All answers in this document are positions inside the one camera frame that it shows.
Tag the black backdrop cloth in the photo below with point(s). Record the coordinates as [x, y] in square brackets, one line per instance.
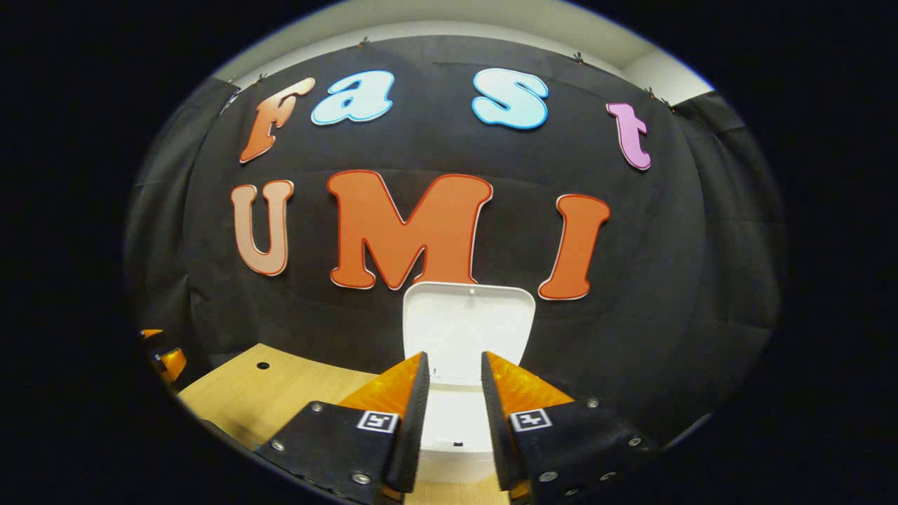
[631, 337]

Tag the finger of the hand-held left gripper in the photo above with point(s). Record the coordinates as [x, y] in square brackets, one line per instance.
[151, 334]
[172, 363]

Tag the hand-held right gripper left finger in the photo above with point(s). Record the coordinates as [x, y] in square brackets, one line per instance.
[414, 435]

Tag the wooden desktop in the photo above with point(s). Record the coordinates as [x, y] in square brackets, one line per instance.
[280, 393]

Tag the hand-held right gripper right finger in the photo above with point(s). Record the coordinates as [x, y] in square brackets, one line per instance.
[497, 435]

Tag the white desktop garbage bin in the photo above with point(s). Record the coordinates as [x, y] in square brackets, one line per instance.
[463, 330]

